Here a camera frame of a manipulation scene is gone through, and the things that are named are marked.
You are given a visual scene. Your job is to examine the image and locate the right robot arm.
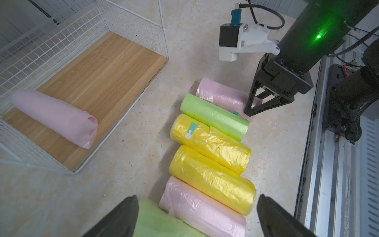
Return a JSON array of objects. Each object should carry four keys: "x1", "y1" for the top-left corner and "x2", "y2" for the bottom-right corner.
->
[{"x1": 244, "y1": 1, "x2": 379, "y2": 142}]

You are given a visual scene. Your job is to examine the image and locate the yellow bag roll middle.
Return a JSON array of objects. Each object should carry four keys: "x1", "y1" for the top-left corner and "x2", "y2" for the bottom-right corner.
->
[{"x1": 169, "y1": 145, "x2": 256, "y2": 216}]

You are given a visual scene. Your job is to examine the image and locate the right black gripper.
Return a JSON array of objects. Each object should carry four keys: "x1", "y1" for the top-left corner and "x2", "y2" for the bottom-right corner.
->
[{"x1": 244, "y1": 53, "x2": 313, "y2": 117}]

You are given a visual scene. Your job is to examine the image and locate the white wire wooden shelf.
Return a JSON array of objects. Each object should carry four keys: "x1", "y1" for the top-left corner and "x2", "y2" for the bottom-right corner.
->
[{"x1": 1, "y1": 1, "x2": 169, "y2": 173}]

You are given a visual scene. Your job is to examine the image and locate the pink bag roll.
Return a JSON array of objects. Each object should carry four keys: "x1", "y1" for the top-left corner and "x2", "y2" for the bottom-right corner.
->
[
  {"x1": 11, "y1": 89, "x2": 98, "y2": 149},
  {"x1": 196, "y1": 78, "x2": 254, "y2": 122},
  {"x1": 159, "y1": 176, "x2": 246, "y2": 237}
]

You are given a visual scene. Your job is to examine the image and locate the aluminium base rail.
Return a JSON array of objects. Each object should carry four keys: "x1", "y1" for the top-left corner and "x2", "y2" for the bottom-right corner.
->
[{"x1": 294, "y1": 57, "x2": 379, "y2": 237}]

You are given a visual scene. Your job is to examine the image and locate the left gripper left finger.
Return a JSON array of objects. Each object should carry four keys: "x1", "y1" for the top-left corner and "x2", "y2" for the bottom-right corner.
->
[{"x1": 83, "y1": 195, "x2": 139, "y2": 237}]

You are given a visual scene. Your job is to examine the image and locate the green bag roll right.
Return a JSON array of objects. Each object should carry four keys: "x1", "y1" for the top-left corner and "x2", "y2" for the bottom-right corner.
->
[{"x1": 180, "y1": 93, "x2": 250, "y2": 142}]

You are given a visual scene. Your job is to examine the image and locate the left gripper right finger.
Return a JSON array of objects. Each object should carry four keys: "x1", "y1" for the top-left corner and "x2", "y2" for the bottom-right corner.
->
[{"x1": 257, "y1": 194, "x2": 316, "y2": 237}]

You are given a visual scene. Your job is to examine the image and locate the yellow bag roll labelled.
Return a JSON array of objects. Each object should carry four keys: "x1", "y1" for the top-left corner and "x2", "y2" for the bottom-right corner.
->
[{"x1": 170, "y1": 114, "x2": 251, "y2": 175}]

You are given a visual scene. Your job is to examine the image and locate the light green bag roll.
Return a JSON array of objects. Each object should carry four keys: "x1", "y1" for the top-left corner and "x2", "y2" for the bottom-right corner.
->
[{"x1": 133, "y1": 199, "x2": 205, "y2": 237}]

